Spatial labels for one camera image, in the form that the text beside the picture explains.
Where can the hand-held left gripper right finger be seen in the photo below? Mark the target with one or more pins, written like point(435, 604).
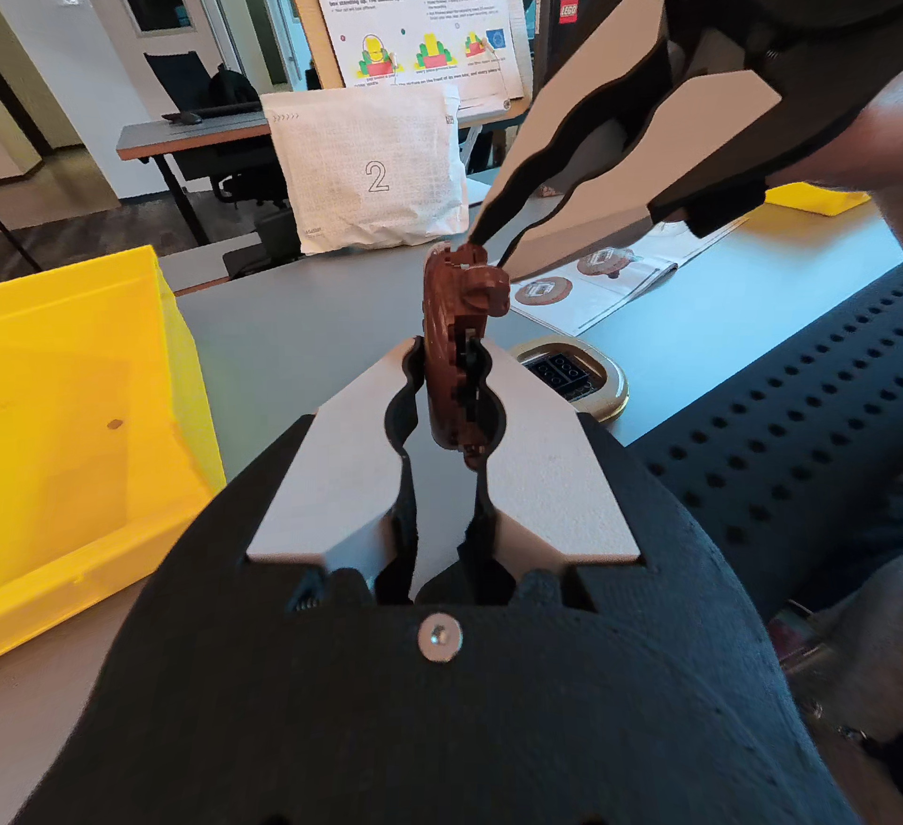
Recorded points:
point(557, 479)

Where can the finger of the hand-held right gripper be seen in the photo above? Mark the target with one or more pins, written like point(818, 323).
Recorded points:
point(705, 127)
point(585, 84)

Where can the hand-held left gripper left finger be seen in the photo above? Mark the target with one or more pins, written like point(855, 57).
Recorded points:
point(338, 479)

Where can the brown brick model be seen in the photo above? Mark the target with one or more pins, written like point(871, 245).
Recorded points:
point(448, 374)

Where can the small brown brick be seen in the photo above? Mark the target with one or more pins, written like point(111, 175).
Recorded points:
point(485, 289)

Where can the person's right forearm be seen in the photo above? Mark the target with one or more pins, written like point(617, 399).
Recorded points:
point(861, 141)

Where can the grey desk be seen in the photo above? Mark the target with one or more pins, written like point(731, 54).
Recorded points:
point(317, 324)

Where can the background desk with black legs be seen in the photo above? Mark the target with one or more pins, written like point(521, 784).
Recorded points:
point(190, 134)

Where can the black cardboard box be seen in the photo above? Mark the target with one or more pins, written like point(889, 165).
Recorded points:
point(564, 35)

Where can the beige tray with black bricks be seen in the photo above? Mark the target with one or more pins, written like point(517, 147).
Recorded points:
point(578, 377)

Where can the yellow flat container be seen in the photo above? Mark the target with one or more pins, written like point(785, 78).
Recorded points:
point(818, 197)

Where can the open instruction booklet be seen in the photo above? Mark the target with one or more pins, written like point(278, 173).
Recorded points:
point(607, 282)

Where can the instruction poster board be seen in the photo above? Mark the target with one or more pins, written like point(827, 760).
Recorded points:
point(402, 7)

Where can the white paper bag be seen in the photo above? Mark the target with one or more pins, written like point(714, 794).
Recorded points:
point(367, 169)

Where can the black perforated panel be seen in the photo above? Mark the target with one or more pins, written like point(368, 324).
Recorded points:
point(790, 430)

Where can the yellow plastic bin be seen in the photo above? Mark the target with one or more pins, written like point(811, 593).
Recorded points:
point(84, 430)

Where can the black backpack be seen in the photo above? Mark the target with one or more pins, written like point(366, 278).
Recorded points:
point(233, 86)

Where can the black keyboard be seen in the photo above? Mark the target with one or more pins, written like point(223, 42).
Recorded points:
point(233, 108)

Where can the person's grey clothing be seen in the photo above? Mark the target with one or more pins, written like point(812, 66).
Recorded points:
point(846, 684)

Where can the black office chair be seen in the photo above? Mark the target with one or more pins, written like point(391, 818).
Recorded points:
point(190, 134)

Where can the black computer mouse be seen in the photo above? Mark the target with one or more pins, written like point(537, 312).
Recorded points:
point(189, 118)

